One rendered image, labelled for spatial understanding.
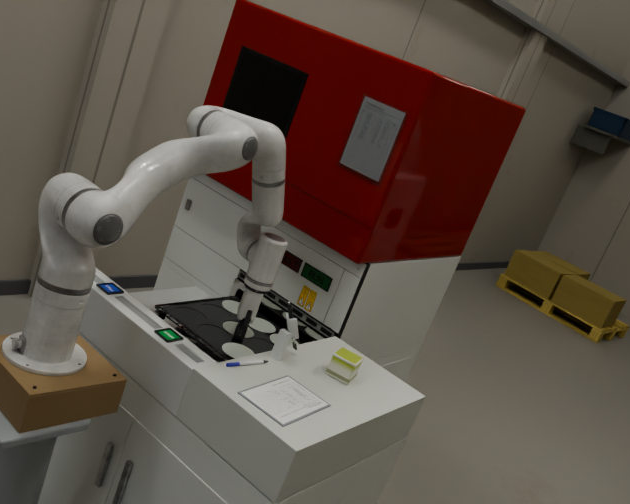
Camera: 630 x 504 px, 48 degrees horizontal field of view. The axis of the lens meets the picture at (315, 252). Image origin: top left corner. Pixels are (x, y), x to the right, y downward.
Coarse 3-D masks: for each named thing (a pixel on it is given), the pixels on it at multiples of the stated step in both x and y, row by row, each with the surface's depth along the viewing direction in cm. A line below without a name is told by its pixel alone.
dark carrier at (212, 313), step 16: (192, 304) 225; (208, 304) 230; (192, 320) 214; (208, 320) 218; (224, 320) 222; (208, 336) 208; (224, 336) 212; (256, 336) 220; (224, 352) 202; (256, 352) 210
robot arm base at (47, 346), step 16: (32, 304) 159; (48, 304) 157; (64, 304) 157; (80, 304) 160; (32, 320) 159; (48, 320) 158; (64, 320) 159; (80, 320) 163; (16, 336) 168; (32, 336) 159; (48, 336) 159; (64, 336) 160; (16, 352) 161; (32, 352) 160; (48, 352) 160; (64, 352) 162; (80, 352) 171; (32, 368) 157; (48, 368) 159; (64, 368) 162; (80, 368) 165
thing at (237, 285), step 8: (240, 280) 247; (232, 288) 249; (240, 288) 247; (264, 296) 241; (264, 304) 241; (272, 304) 239; (280, 312) 237; (304, 328) 231; (312, 328) 230; (312, 336) 229; (320, 336) 227
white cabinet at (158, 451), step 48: (96, 432) 197; (144, 432) 185; (192, 432) 176; (48, 480) 211; (96, 480) 195; (144, 480) 186; (192, 480) 175; (240, 480) 167; (336, 480) 183; (384, 480) 214
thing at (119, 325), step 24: (96, 288) 197; (96, 312) 196; (120, 312) 190; (144, 312) 194; (96, 336) 196; (120, 336) 190; (144, 336) 185; (120, 360) 190; (144, 360) 185; (168, 360) 180; (192, 360) 179; (144, 384) 185; (168, 384) 180; (168, 408) 180
